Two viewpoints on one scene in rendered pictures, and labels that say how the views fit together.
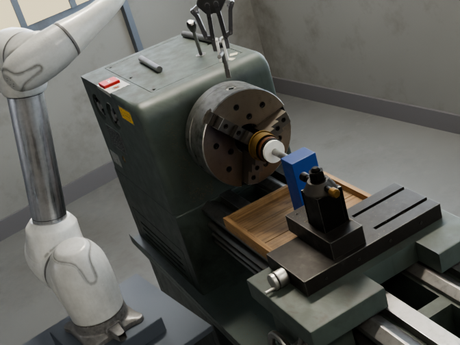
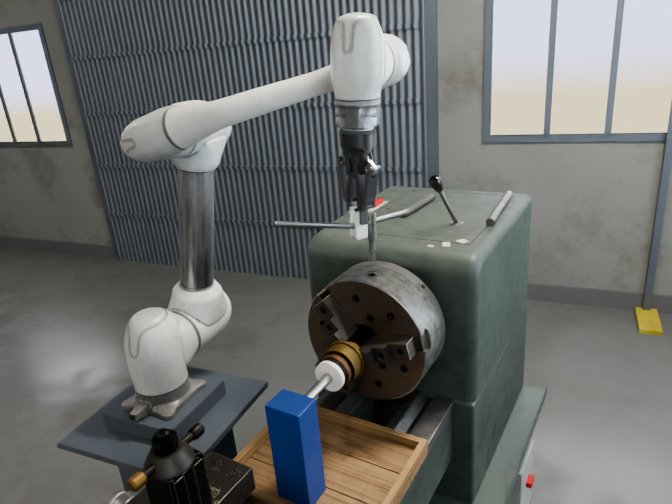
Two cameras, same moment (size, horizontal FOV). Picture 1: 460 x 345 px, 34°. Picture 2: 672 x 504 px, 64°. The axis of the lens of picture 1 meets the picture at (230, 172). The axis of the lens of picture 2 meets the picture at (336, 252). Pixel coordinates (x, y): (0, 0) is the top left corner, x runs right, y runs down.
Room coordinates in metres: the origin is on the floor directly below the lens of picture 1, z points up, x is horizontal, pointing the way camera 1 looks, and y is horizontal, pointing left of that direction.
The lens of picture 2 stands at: (1.44, -0.94, 1.73)
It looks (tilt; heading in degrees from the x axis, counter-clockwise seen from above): 21 degrees down; 54
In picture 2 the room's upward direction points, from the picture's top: 5 degrees counter-clockwise
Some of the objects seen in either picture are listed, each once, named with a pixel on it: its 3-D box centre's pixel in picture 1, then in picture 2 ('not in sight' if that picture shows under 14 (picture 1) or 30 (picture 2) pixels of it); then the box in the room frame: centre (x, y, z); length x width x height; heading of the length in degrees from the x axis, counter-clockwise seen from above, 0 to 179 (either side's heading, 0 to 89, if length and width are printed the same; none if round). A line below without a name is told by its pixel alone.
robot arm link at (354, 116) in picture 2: not in sight; (357, 114); (2.14, -0.09, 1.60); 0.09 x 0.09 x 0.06
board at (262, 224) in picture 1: (298, 213); (323, 465); (1.93, -0.16, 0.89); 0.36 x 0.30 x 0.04; 111
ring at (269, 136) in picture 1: (264, 146); (342, 363); (2.03, -0.12, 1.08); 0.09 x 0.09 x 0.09; 21
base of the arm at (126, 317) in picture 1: (103, 319); (159, 392); (1.78, 0.46, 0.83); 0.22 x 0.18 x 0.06; 29
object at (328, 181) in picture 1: (319, 184); (168, 455); (1.61, -0.20, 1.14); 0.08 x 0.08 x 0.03
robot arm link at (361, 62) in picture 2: not in sight; (359, 56); (2.15, -0.09, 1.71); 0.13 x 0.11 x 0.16; 28
